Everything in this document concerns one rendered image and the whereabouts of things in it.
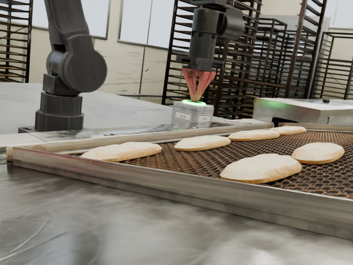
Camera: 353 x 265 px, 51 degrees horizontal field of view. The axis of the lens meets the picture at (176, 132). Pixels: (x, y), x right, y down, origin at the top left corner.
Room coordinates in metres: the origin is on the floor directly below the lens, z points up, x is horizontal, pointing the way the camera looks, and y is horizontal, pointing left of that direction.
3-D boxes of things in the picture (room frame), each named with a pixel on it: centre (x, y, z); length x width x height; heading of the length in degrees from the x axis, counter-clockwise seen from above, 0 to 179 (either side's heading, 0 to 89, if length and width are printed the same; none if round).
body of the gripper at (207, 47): (0.86, -0.03, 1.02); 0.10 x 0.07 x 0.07; 141
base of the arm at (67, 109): (0.66, 0.21, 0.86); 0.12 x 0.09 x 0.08; 147
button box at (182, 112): (0.86, -0.03, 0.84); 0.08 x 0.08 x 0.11; 51
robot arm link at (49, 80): (0.68, 0.20, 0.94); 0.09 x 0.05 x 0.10; 129
